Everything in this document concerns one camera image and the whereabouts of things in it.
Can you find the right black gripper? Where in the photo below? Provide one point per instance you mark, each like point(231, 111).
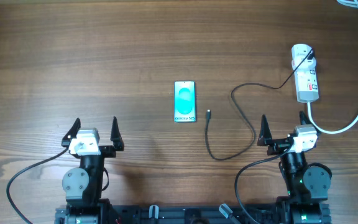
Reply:
point(265, 139)

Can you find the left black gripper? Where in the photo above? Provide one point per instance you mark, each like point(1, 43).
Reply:
point(108, 151)

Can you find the white power strip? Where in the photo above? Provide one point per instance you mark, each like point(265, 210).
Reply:
point(306, 82)

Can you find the teal Galaxy smartphone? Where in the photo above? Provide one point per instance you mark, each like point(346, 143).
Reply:
point(184, 102)

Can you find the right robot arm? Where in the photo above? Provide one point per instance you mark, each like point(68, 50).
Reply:
point(307, 183)

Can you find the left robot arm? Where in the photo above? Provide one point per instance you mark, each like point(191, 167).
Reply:
point(83, 185)

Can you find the white charger plug adapter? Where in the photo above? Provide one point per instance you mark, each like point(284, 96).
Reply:
point(302, 62)

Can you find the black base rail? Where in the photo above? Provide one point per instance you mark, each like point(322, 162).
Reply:
point(260, 213)

